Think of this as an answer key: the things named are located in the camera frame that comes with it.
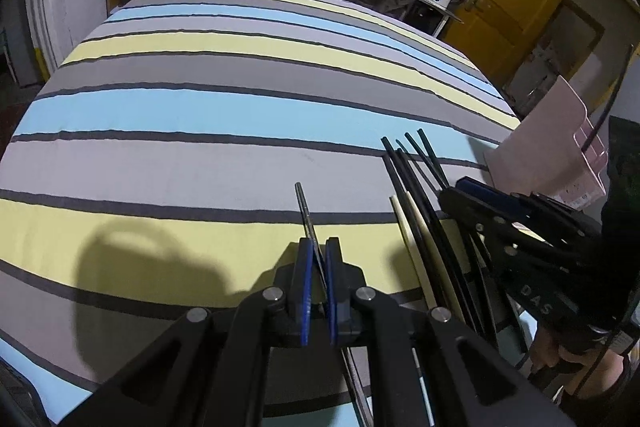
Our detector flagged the pile of black chopsticks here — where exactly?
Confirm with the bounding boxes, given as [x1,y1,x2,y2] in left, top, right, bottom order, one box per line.
[381,128,531,358]

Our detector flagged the black chopstick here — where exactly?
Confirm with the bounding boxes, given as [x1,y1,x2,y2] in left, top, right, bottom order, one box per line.
[295,182,375,427]

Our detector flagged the person's right hand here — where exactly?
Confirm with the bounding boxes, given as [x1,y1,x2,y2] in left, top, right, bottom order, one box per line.
[529,329,626,413]

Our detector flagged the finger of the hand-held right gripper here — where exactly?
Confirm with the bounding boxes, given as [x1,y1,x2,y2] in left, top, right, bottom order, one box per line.
[456,176,601,238]
[438,186,531,288]

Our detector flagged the cream chopstick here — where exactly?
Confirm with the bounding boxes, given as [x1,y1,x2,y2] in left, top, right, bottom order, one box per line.
[391,194,453,313]

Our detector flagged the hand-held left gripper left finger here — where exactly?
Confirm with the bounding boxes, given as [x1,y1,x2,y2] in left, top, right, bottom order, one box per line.
[60,237,321,427]

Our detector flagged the pink utensil holder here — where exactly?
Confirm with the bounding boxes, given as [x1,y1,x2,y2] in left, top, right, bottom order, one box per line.
[482,76,610,210]

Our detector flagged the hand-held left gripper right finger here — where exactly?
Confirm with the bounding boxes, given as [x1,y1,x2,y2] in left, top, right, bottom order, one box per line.
[322,237,576,427]

